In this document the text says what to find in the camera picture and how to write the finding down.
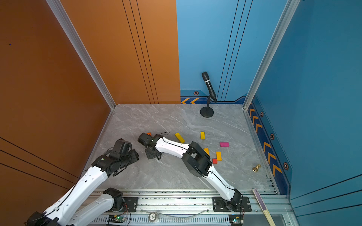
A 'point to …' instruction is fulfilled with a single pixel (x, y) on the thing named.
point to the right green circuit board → (236, 219)
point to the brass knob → (255, 169)
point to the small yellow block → (202, 135)
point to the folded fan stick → (266, 211)
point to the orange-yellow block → (219, 156)
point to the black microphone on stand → (208, 111)
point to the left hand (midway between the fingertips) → (137, 153)
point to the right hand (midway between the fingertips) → (153, 154)
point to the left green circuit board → (117, 219)
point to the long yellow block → (180, 138)
